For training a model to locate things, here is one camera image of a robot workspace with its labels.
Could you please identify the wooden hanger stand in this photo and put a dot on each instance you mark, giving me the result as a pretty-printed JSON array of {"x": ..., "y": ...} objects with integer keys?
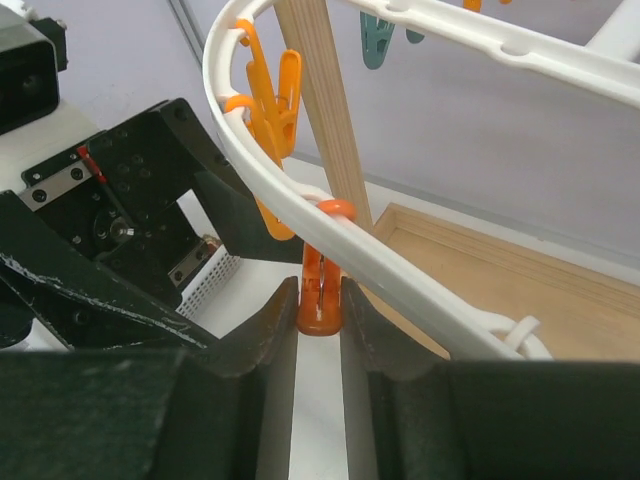
[{"x": 588, "y": 305}]

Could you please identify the orange clothespin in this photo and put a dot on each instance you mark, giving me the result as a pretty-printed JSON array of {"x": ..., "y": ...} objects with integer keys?
[
  {"x": 319, "y": 312},
  {"x": 281, "y": 106},
  {"x": 250, "y": 145}
]

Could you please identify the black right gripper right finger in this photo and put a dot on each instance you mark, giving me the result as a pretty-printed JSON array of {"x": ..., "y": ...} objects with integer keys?
[{"x": 410, "y": 414}]

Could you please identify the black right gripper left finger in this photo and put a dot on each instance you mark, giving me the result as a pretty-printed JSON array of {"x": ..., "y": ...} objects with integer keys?
[{"x": 156, "y": 414}]

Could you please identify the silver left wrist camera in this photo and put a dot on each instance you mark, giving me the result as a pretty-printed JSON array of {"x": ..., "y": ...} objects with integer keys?
[{"x": 33, "y": 53}]

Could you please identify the white perforated plastic basket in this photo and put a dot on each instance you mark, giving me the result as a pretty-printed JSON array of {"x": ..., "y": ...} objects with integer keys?
[{"x": 202, "y": 275}]

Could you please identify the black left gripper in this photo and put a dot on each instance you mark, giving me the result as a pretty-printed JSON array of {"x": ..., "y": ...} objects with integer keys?
[{"x": 114, "y": 198}]

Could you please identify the teal clothespin far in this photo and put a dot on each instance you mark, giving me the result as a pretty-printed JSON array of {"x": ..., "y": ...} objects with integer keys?
[{"x": 376, "y": 36}]

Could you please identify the white plastic clip hanger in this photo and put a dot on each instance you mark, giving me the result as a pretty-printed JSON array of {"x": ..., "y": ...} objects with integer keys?
[{"x": 419, "y": 304}]

